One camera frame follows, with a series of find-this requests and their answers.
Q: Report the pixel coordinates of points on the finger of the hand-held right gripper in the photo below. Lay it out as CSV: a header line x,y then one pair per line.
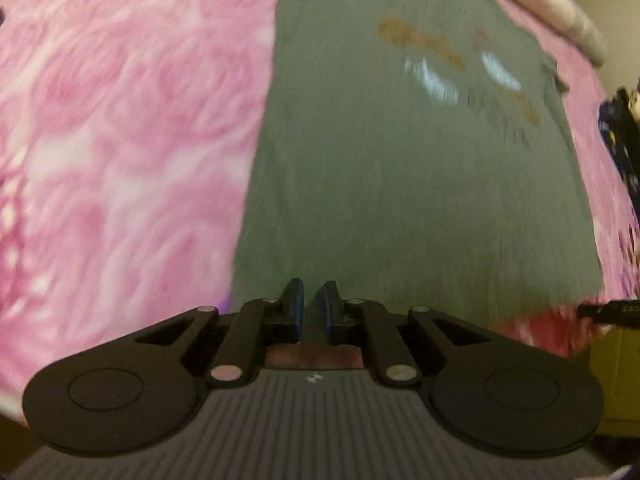
x,y
615,311

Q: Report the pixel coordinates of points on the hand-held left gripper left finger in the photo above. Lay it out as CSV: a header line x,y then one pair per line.
x,y
296,310

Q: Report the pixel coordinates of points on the grey t-shirt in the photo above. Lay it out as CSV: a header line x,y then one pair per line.
x,y
400,185

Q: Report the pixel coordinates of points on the pink floral blanket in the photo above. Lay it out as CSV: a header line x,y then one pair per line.
x,y
125,135

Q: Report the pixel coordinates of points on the grey and cream duvet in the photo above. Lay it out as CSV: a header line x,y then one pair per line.
x,y
560,15

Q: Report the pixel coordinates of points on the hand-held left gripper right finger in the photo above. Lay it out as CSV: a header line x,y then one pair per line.
x,y
327,312

